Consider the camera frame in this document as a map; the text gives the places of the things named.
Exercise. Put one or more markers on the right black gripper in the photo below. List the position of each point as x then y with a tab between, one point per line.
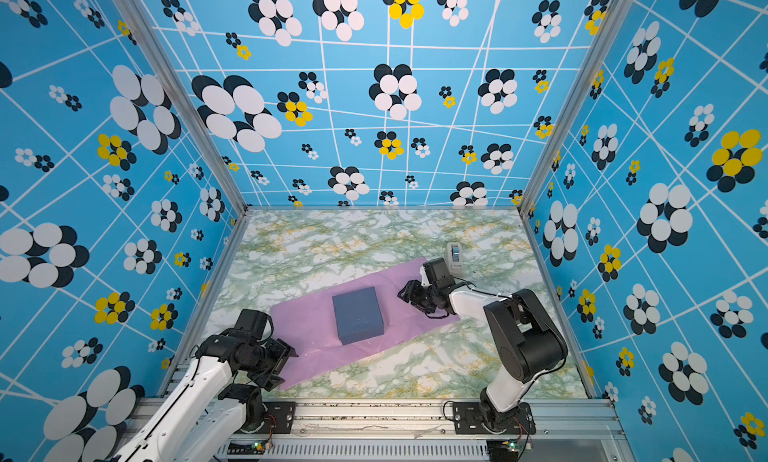
413	287

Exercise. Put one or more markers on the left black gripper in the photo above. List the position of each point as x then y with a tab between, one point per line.
283	351

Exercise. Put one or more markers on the dark blue gift box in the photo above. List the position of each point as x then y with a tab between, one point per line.
358	315

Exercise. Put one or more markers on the purple wrapping paper sheet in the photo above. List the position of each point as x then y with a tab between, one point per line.
307	323

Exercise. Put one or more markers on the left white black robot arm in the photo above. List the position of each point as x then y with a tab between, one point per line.
221	394

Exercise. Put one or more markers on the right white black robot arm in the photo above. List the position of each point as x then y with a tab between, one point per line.
528	342

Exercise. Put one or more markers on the white tape dispenser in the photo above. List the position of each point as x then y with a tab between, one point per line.
454	257

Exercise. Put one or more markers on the left green circuit board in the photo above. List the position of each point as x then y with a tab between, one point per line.
248	448

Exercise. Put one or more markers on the green circuit board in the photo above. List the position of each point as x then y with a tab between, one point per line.
503	451
248	448

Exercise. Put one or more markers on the right green circuit board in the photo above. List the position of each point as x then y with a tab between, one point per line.
503	451

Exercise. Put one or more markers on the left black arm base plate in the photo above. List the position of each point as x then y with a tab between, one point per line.
277	419

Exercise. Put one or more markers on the aluminium front rail frame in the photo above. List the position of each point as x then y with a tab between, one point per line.
421	430

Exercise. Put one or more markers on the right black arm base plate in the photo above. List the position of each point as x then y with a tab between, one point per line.
480	418

